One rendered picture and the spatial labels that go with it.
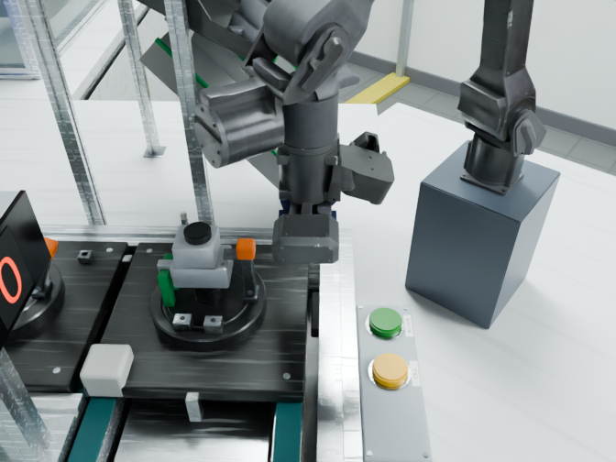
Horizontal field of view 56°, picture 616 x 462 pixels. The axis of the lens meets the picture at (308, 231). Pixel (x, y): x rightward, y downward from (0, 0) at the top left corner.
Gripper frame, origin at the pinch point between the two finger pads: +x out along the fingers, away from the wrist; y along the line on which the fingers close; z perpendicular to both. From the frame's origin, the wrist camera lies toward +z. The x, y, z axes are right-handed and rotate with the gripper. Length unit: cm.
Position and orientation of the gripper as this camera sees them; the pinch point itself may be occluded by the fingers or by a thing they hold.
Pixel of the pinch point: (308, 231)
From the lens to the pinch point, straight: 62.8
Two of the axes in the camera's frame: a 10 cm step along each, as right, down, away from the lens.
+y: 0.2, -6.4, 7.7
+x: 0.0, 7.7, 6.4
